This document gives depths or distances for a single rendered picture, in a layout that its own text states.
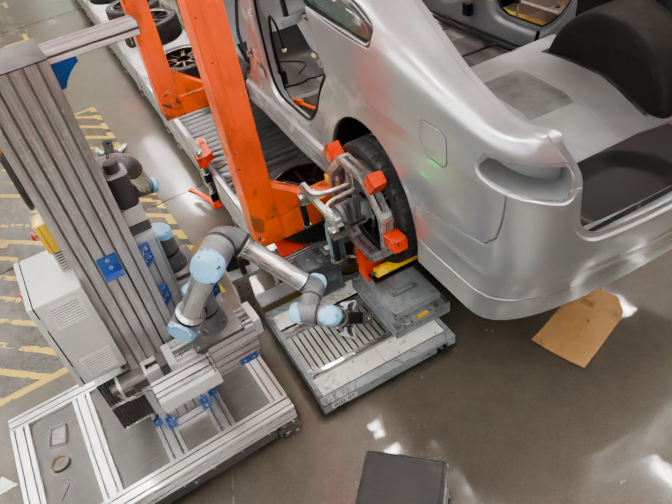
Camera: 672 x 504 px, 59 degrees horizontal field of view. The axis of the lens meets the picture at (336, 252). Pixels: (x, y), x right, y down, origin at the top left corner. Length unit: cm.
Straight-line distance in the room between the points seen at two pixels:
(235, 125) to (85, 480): 182
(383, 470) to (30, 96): 191
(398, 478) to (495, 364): 102
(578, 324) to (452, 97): 183
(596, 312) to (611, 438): 79
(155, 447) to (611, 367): 233
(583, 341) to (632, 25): 165
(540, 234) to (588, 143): 122
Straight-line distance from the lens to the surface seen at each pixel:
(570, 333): 354
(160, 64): 487
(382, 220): 272
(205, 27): 280
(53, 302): 246
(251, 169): 312
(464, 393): 324
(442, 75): 221
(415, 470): 263
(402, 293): 340
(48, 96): 215
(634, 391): 338
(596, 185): 311
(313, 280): 223
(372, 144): 285
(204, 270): 208
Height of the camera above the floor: 266
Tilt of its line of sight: 41 degrees down
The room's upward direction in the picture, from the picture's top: 11 degrees counter-clockwise
